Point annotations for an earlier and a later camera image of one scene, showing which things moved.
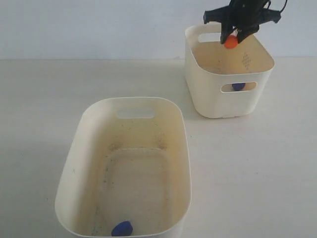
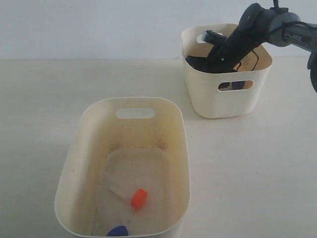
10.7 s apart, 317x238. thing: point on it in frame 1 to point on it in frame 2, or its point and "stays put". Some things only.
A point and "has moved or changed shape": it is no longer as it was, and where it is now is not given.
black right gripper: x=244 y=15 to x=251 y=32
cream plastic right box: x=226 y=83 stays put
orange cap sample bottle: x=231 y=41 has moved or changed shape
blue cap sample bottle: x=124 y=228 has moved or changed shape
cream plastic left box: x=128 y=160 stays put
